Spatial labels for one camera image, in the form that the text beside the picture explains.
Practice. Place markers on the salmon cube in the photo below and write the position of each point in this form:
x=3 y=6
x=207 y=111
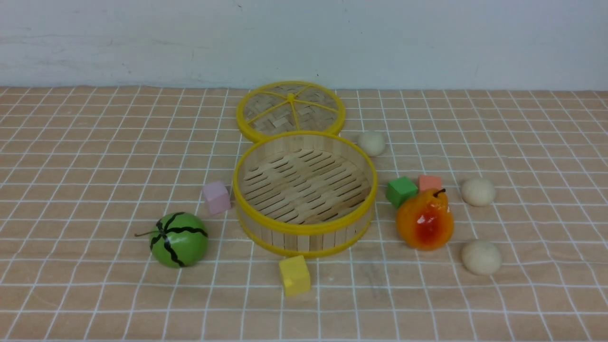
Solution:
x=426 y=182

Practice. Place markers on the white bun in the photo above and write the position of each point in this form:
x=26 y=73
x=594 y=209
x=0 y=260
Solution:
x=373 y=143
x=478 y=192
x=481 y=257

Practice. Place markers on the pink cube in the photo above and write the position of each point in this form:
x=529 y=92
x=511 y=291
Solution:
x=217 y=197

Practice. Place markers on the checked orange tablecloth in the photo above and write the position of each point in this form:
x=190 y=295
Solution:
x=84 y=169

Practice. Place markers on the green toy watermelon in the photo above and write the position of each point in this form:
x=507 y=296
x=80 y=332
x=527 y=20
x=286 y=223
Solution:
x=179 y=239

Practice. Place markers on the green cube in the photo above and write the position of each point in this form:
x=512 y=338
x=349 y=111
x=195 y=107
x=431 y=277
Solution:
x=400 y=190

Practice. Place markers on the orange toy pear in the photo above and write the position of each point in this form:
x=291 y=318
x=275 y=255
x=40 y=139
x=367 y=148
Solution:
x=425 y=221

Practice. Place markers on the yellow cube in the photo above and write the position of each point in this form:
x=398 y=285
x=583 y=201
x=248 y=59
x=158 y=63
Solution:
x=295 y=275

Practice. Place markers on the bamboo steamer tray yellow rim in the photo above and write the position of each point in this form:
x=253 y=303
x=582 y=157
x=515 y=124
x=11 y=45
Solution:
x=305 y=193

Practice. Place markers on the woven bamboo steamer lid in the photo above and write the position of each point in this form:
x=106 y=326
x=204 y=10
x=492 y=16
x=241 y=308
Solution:
x=289 y=106

